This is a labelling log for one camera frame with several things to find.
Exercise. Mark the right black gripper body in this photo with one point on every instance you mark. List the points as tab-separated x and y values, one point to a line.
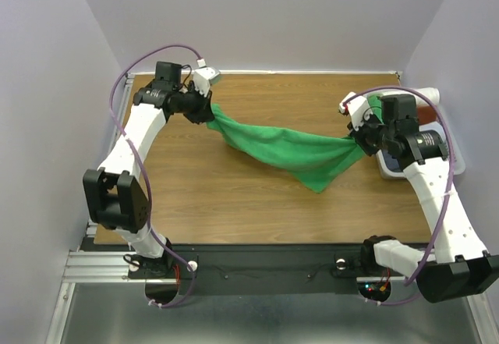
371	135

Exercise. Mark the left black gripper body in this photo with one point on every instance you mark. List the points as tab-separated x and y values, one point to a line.
192	104

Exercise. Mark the green towel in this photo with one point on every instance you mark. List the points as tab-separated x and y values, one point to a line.
312	159
375	105

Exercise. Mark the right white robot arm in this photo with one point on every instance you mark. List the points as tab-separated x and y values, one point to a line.
456	263

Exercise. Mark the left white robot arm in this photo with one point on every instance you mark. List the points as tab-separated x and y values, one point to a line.
115	198

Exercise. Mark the rolled green towel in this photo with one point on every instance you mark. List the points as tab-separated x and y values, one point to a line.
375	105

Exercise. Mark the white plastic basket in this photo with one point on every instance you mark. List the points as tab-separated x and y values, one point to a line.
389	168

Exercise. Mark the rolled brown towel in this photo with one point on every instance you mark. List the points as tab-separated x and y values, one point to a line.
426	115

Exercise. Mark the rolled white towel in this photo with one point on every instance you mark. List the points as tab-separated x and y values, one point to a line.
431	93

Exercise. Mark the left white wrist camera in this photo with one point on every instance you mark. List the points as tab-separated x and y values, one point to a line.
204	78

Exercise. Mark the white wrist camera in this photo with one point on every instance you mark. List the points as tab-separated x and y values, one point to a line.
357	108
204	78

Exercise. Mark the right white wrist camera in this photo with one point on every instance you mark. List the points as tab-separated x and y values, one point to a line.
357	108

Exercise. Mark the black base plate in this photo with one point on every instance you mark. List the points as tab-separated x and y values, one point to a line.
230	270

